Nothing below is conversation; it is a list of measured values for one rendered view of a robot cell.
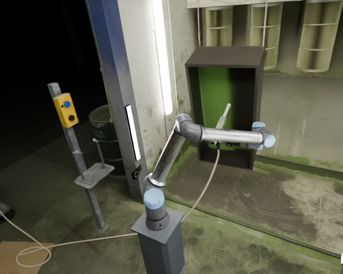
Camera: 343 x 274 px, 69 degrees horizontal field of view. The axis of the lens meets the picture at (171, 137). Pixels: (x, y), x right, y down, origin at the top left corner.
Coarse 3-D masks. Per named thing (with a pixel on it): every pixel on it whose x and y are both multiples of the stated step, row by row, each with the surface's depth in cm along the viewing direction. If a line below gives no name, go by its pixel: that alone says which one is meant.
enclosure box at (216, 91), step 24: (216, 48) 220; (240, 48) 212; (264, 48) 204; (192, 72) 228; (216, 72) 242; (240, 72) 232; (192, 96) 237; (216, 96) 260; (240, 96) 249; (216, 120) 282; (240, 120) 269
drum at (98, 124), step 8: (112, 120) 302; (96, 128) 312; (104, 128) 307; (112, 128) 308; (96, 136) 322; (104, 136) 314; (112, 136) 313; (104, 144) 321; (112, 144) 319; (104, 152) 329; (112, 152) 325; (120, 152) 327; (104, 160) 339; (112, 160) 331; (120, 160) 333; (120, 168) 338; (112, 176) 347; (120, 176) 345
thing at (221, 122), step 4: (228, 104) 220; (228, 108) 217; (224, 112) 214; (220, 116) 210; (224, 116) 209; (220, 120) 206; (224, 120) 206; (220, 124) 203; (220, 128) 200; (212, 144) 195; (216, 144) 208
